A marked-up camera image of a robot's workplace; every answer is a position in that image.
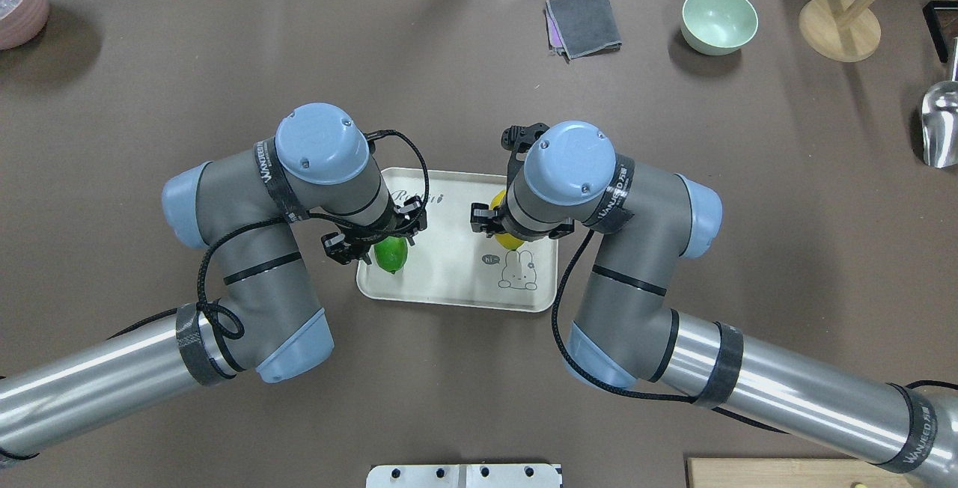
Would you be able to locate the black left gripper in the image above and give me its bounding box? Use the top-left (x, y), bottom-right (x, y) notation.
top-left (320, 199), bottom-right (427, 264)

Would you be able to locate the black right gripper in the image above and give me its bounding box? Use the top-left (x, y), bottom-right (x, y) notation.
top-left (470, 202), bottom-right (575, 243)

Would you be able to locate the green lime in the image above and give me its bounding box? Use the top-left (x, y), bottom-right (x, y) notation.
top-left (373, 237), bottom-right (409, 275)

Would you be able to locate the yellow lemon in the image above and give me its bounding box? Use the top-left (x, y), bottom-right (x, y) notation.
top-left (489, 190), bottom-right (524, 251)

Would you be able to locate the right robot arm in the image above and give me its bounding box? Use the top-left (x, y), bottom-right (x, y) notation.
top-left (470, 122), bottom-right (956, 487)

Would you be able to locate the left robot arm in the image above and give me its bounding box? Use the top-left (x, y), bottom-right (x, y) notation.
top-left (2, 103), bottom-right (427, 468)

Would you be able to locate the white rabbit print tray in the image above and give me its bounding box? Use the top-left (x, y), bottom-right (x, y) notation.
top-left (356, 171), bottom-right (558, 313)

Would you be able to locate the black framed tray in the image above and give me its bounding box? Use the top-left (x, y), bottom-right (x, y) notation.
top-left (923, 1), bottom-right (957, 63)

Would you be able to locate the grey folded cloth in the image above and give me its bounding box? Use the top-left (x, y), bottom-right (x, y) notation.
top-left (544, 0), bottom-right (622, 61)

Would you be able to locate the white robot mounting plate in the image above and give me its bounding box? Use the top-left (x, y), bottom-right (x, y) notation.
top-left (365, 462), bottom-right (564, 487)

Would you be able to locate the pale green bowl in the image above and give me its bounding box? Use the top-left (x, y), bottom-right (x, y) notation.
top-left (680, 0), bottom-right (759, 56)

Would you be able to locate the wooden stand with round base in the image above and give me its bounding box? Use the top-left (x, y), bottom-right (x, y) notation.
top-left (799, 0), bottom-right (882, 63)

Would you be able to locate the wooden cutting board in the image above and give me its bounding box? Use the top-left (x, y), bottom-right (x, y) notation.
top-left (686, 457), bottom-right (912, 487)

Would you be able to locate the metal scoop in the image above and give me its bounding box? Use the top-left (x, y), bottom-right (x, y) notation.
top-left (921, 41), bottom-right (957, 168)

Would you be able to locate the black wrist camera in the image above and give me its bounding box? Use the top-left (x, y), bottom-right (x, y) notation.
top-left (501, 123), bottom-right (550, 185)

